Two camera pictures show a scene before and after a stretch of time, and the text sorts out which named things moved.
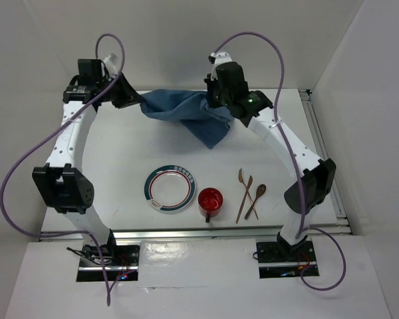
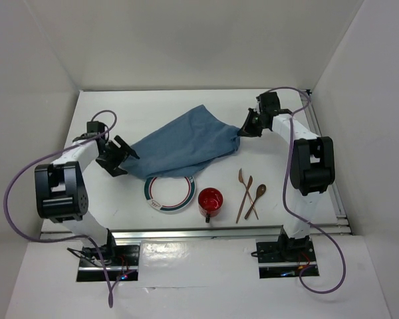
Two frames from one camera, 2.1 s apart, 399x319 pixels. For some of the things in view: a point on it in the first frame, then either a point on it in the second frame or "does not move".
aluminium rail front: (195, 233) does not move
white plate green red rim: (169, 188) does not move
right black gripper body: (223, 95) to (255, 119)
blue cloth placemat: (206, 123) to (184, 147)
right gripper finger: (212, 98) to (247, 130)
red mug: (210, 203) does not move
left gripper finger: (133, 98) to (114, 171)
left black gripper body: (117, 94) to (113, 155)
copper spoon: (260, 192) does not move
